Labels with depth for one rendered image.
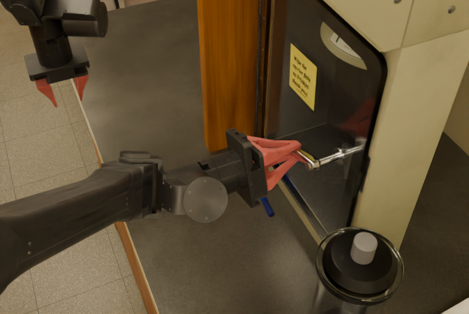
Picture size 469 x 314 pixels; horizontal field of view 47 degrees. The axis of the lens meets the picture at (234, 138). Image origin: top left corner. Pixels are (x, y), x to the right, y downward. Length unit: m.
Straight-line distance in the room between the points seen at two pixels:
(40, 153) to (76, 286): 0.74
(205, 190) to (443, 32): 0.32
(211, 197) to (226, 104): 0.43
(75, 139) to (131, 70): 1.28
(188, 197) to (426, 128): 0.32
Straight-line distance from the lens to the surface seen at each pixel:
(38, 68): 0.98
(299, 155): 0.77
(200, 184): 0.65
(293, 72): 0.84
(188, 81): 1.31
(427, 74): 0.68
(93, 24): 0.90
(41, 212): 0.48
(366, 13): 0.56
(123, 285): 2.07
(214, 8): 0.93
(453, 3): 0.63
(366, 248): 0.67
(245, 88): 1.05
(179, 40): 1.45
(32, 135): 2.69
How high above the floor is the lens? 1.75
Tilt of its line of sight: 44 degrees down
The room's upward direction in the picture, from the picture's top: straight up
